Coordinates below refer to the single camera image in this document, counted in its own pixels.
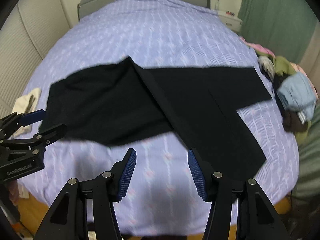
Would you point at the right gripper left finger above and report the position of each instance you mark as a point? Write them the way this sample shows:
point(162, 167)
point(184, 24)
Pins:
point(67, 216)

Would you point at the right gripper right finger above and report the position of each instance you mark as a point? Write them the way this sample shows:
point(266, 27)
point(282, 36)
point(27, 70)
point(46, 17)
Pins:
point(257, 217)

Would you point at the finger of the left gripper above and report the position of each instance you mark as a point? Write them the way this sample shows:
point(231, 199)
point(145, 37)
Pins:
point(47, 134)
point(12, 122)

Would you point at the black pants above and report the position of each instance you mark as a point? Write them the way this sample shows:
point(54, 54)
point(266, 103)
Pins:
point(120, 103)

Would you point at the folded cream garment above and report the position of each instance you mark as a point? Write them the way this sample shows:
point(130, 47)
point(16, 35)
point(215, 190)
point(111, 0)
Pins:
point(26, 104)

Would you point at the purple patterned bed cover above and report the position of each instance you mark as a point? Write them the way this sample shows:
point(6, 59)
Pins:
point(162, 198)

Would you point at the dark brown garment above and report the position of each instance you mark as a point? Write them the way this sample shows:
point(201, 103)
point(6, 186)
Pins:
point(292, 123)

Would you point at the white ribbed wardrobe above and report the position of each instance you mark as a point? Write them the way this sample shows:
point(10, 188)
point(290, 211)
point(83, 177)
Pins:
point(29, 32)

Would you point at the light blue garment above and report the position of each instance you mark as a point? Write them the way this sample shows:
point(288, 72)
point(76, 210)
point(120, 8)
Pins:
point(296, 94)

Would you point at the black white patterned garment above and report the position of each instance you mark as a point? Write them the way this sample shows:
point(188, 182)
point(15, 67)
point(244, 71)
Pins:
point(267, 66)

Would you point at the olive green garment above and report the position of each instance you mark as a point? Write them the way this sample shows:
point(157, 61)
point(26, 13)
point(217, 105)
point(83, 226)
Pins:
point(283, 66)

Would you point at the pink garment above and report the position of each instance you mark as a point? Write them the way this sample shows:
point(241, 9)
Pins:
point(257, 47)

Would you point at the white nightstand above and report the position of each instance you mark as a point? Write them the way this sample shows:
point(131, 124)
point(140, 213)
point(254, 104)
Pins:
point(231, 21)

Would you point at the green curtain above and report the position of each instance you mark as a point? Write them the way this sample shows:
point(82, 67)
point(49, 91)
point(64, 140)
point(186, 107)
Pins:
point(283, 26)

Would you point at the clear plastic bottle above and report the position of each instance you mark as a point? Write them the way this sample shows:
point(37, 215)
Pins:
point(217, 5)

